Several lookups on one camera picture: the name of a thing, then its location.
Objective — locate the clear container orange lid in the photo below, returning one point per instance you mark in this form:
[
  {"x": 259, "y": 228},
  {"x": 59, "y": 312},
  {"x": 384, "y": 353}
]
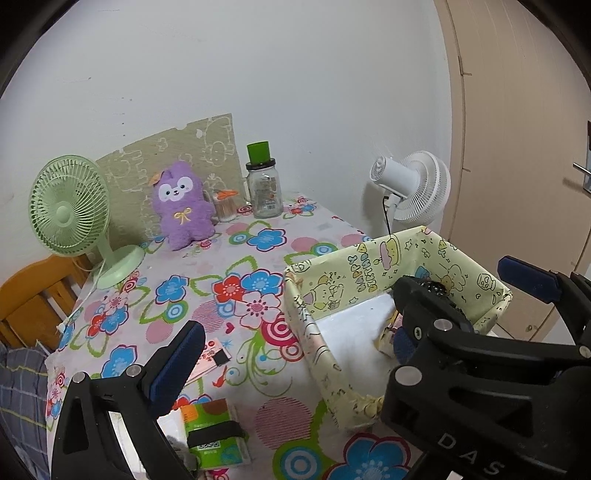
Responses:
[{"x": 224, "y": 207}]

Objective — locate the small yellow packet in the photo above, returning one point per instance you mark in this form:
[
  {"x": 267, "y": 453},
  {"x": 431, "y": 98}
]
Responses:
[{"x": 385, "y": 341}]

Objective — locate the small black tag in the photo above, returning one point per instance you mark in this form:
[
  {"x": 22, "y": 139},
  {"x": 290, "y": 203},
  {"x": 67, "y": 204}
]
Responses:
[{"x": 219, "y": 358}]

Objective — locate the beige door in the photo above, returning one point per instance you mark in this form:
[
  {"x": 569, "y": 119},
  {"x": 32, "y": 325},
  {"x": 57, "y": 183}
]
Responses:
[{"x": 521, "y": 138}]

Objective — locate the yellow printed storage box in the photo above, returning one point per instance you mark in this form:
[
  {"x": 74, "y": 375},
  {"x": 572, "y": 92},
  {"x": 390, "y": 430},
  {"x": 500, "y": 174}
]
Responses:
[{"x": 318, "y": 350}]

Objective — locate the beige cartoon cushion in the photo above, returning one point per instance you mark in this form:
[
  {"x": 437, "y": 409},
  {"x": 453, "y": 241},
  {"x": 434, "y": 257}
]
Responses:
[{"x": 138, "y": 161}]

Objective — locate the white desk fan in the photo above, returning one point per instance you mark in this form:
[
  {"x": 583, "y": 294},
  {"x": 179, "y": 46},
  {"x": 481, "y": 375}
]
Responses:
[{"x": 415, "y": 184}]

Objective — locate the glass jar black lid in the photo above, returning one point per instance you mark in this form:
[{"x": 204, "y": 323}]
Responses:
[{"x": 265, "y": 194}]

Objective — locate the floral tablecloth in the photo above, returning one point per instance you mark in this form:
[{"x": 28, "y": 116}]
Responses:
[{"x": 258, "y": 258}]

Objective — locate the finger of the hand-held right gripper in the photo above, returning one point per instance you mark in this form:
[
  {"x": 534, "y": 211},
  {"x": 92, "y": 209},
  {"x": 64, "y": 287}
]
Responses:
[
  {"x": 427, "y": 304},
  {"x": 526, "y": 276}
]

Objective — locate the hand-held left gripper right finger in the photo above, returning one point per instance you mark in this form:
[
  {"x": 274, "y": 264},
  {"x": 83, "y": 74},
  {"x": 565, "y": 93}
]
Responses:
[{"x": 404, "y": 347}]

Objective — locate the plaid grey blanket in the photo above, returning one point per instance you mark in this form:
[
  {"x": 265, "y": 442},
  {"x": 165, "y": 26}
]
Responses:
[{"x": 21, "y": 406}]

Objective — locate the purple plush toy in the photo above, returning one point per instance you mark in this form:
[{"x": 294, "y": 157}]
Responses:
[{"x": 184, "y": 207}]

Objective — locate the green plastic cup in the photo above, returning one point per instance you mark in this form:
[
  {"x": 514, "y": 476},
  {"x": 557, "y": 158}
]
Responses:
[{"x": 259, "y": 152}]

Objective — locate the green desk fan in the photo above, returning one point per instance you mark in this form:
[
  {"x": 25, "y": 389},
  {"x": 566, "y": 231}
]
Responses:
[{"x": 69, "y": 207}]

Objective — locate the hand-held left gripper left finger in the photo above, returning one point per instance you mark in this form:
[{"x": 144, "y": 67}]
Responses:
[{"x": 178, "y": 364}]

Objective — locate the green tissue pack black band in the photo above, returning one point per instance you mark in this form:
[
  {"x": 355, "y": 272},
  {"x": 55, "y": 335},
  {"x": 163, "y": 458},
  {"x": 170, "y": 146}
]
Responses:
[{"x": 217, "y": 454}]

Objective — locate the pink printed card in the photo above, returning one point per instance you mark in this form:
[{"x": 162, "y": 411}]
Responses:
[{"x": 203, "y": 364}]

